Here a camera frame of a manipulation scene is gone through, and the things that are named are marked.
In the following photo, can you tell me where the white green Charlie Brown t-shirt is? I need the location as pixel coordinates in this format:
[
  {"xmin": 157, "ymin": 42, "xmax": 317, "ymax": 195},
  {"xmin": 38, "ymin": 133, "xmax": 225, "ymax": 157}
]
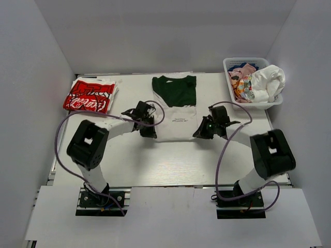
[{"xmin": 152, "ymin": 75, "xmax": 198, "ymax": 143}]

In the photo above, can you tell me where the white plastic basket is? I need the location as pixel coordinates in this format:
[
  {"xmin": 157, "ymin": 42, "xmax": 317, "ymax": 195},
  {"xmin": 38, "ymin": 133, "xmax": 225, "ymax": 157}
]
[{"xmin": 223, "ymin": 57, "xmax": 283, "ymax": 110}]

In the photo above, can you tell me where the folded red white t-shirt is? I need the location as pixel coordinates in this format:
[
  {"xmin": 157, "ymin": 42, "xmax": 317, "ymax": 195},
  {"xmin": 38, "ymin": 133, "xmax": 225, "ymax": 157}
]
[{"xmin": 63, "ymin": 77, "xmax": 118, "ymax": 114}]

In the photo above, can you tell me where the blue garment in basket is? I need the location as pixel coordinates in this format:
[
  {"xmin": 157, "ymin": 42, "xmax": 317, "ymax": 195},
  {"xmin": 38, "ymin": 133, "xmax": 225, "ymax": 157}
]
[{"xmin": 241, "ymin": 63, "xmax": 259, "ymax": 71}]

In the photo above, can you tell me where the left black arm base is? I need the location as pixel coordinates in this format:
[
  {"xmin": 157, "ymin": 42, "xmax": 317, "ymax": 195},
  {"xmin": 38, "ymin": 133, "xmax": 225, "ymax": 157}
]
[{"xmin": 76, "ymin": 188, "xmax": 130, "ymax": 217}]

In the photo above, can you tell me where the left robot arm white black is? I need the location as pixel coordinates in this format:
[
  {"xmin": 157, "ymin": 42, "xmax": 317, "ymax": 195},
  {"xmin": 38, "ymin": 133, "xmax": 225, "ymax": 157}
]
[{"xmin": 66, "ymin": 101, "xmax": 157, "ymax": 194}]

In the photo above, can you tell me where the white colourful print t-shirt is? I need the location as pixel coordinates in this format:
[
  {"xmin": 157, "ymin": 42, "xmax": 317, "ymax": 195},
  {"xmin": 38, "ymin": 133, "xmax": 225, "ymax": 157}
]
[{"xmin": 250, "ymin": 65, "xmax": 285, "ymax": 103}]

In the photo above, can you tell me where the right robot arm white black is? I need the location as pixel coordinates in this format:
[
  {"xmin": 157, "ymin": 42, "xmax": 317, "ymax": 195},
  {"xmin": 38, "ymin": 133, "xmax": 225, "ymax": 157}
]
[{"xmin": 192, "ymin": 106, "xmax": 296, "ymax": 202}]

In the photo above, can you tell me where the pink orange print t-shirt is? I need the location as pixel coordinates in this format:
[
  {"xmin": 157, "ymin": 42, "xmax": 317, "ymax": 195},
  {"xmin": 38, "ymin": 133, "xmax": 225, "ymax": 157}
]
[{"xmin": 228, "ymin": 65, "xmax": 256, "ymax": 103}]

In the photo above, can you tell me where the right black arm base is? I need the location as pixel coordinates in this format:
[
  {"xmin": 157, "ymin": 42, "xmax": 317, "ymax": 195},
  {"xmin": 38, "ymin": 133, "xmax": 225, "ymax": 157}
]
[{"xmin": 210, "ymin": 192, "xmax": 266, "ymax": 220}]

